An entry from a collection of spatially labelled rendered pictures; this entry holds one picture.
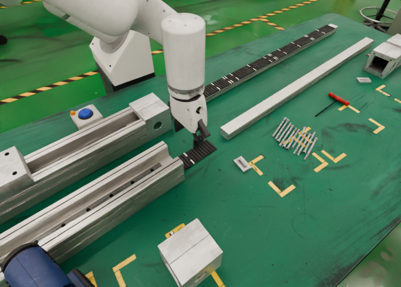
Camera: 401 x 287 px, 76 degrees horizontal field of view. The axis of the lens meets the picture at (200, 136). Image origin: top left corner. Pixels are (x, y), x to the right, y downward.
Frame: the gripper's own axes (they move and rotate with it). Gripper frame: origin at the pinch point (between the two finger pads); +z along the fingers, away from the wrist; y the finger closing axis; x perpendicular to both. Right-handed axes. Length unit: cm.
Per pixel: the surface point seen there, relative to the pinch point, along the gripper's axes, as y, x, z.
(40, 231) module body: 2.1, 41.4, 5.5
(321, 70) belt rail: -1, -68, 8
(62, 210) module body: 2.1, 35.3, 3.0
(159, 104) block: 17.4, -1.7, 1.4
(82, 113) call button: 31.4, 18.6, 3.5
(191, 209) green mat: -13.6, 9.9, 10.8
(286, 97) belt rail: -2.1, -43.3, 8.0
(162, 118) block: 13.9, -0.2, 4.1
